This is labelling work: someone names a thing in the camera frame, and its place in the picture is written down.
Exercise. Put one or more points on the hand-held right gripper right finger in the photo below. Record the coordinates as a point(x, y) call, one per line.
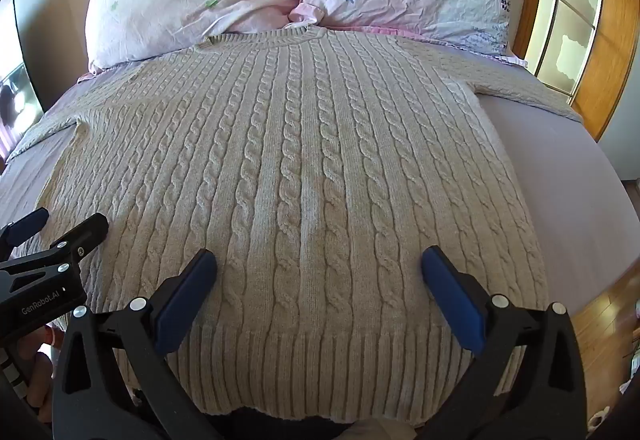
point(450, 300)

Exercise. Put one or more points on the wooden framed glass window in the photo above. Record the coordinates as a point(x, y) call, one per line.
point(605, 45)

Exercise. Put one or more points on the lavender bed sheet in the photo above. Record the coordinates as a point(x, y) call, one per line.
point(550, 170)

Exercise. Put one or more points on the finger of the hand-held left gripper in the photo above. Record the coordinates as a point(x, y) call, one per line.
point(30, 222)
point(75, 240)

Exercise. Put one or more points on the dark framed wall picture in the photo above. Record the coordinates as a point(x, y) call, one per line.
point(17, 85)

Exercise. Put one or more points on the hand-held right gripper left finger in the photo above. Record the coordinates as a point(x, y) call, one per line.
point(185, 300)

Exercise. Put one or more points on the person's left hand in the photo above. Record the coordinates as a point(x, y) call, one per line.
point(42, 370)

